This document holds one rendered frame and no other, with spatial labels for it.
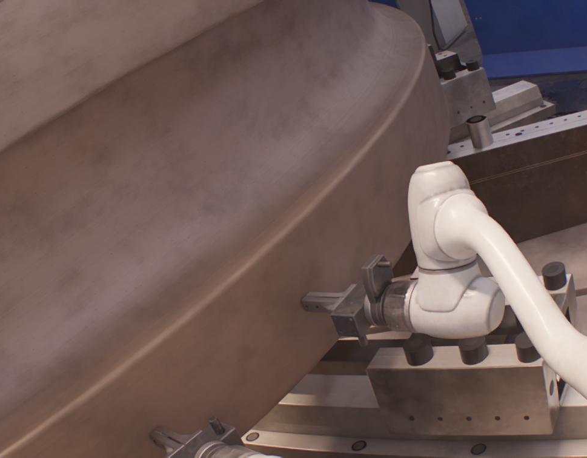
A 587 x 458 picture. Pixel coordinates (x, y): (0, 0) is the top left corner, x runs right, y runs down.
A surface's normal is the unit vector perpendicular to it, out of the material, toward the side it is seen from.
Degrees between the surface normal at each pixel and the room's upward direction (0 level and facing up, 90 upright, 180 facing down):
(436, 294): 69
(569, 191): 90
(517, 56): 37
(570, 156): 90
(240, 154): 77
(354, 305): 0
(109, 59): 90
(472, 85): 90
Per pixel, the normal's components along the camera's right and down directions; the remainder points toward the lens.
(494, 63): -0.58, -0.36
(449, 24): 0.79, -0.03
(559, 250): -0.34, -0.85
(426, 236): -0.87, 0.30
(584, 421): -0.55, 0.22
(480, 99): 0.25, 0.33
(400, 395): -0.47, 0.52
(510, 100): 0.13, 0.04
